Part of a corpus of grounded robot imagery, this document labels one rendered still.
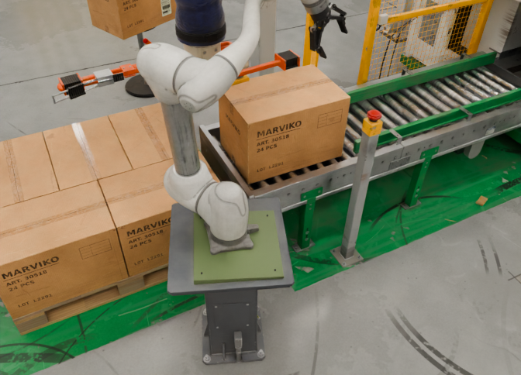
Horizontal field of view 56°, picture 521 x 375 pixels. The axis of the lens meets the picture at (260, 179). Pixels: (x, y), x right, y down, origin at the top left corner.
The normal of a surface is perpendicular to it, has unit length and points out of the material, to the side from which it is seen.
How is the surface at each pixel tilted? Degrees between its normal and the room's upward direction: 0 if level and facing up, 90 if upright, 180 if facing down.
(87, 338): 0
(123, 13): 90
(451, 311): 0
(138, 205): 0
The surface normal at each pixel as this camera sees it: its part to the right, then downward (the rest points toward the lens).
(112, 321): 0.01, -0.75
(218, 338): 0.07, 0.68
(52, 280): 0.45, 0.59
